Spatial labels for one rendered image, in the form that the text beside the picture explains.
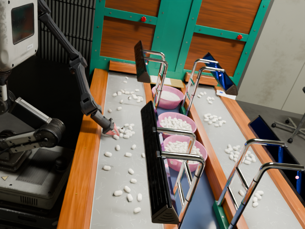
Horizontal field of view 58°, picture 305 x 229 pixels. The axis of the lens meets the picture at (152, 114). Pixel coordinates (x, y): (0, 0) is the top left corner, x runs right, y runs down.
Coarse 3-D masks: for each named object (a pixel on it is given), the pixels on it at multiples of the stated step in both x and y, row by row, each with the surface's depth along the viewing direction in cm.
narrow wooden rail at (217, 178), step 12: (192, 108) 207; (204, 132) 180; (204, 144) 168; (216, 156) 160; (204, 168) 162; (216, 168) 150; (216, 180) 144; (216, 192) 142; (228, 204) 129; (228, 216) 127; (240, 228) 118
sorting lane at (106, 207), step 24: (120, 96) 205; (144, 96) 213; (120, 120) 177; (120, 144) 155; (120, 168) 139; (144, 168) 143; (96, 192) 123; (144, 192) 128; (96, 216) 112; (120, 216) 114; (144, 216) 117
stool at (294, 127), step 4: (304, 88) 343; (304, 92) 340; (304, 116) 354; (288, 120) 391; (300, 120) 359; (304, 120) 356; (272, 124) 374; (280, 124) 369; (284, 124) 369; (292, 124) 377; (300, 124) 360; (292, 128) 366; (296, 128) 365; (296, 132) 356; (300, 132) 361; (292, 136) 344; (288, 140) 347; (292, 140) 345
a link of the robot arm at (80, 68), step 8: (80, 64) 168; (72, 72) 171; (80, 72) 163; (80, 80) 159; (80, 88) 156; (88, 88) 158; (80, 96) 153; (88, 96) 150; (80, 104) 149; (88, 104) 147; (88, 112) 150
